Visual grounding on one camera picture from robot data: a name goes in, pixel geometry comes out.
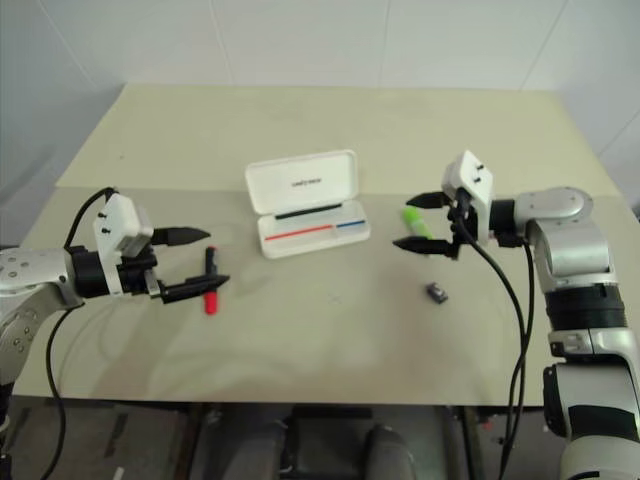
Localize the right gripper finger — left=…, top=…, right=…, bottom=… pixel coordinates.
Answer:
left=405, top=191, right=449, bottom=211
left=392, top=237, right=458, bottom=258

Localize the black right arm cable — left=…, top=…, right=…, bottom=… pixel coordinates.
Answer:
left=452, top=192, right=534, bottom=480

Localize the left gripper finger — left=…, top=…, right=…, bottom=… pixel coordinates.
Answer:
left=159, top=274, right=232, bottom=305
left=150, top=226, right=212, bottom=248

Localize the green highlighter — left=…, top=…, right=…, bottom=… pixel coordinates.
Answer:
left=401, top=206, right=434, bottom=239

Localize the black pen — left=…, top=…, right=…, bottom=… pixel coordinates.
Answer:
left=274, top=201, right=345, bottom=221

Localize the white open pencil case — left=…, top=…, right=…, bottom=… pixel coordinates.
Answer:
left=243, top=148, right=374, bottom=261

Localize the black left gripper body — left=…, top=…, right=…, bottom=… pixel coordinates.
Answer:
left=117, top=248, right=167, bottom=302

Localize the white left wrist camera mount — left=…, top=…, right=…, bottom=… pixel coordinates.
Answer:
left=93, top=193, right=155, bottom=296

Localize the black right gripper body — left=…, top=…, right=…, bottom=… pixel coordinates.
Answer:
left=441, top=188, right=476, bottom=262

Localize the red marker with black cap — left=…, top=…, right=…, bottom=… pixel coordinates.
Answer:
left=201, top=244, right=222, bottom=317

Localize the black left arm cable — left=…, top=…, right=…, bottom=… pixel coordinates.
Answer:
left=45, top=186, right=121, bottom=480

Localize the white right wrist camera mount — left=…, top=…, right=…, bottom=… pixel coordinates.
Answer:
left=441, top=149, right=497, bottom=246

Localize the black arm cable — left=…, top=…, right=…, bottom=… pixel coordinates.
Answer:
left=452, top=192, right=534, bottom=480
left=45, top=186, right=121, bottom=480

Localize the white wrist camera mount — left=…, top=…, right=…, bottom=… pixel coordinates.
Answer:
left=441, top=149, right=497, bottom=246
left=93, top=193, right=155, bottom=296

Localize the red and blue pencil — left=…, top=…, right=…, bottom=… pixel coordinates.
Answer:
left=264, top=219, right=369, bottom=243

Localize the grey rounded shape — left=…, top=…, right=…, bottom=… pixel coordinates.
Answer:
left=364, top=424, right=419, bottom=480

